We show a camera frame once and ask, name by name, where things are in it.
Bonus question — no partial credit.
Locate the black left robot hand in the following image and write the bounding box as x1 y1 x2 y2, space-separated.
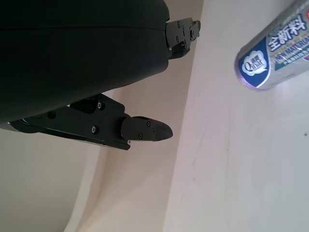
0 0 201 152

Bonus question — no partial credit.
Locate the purple roll of bags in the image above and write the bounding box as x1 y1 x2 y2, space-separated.
234 0 309 91

